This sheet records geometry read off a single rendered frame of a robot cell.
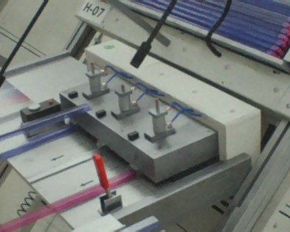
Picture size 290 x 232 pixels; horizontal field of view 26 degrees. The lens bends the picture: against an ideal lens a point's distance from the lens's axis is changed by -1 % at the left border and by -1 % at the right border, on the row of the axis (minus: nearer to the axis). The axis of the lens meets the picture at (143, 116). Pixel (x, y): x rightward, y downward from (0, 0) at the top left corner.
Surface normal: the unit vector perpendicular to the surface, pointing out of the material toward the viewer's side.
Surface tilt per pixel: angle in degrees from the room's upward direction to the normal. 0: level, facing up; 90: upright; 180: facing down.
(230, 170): 90
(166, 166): 90
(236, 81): 90
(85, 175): 45
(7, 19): 90
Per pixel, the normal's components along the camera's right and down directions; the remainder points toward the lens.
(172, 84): -0.08, -0.88
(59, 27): 0.55, 0.34
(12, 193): -0.64, -0.40
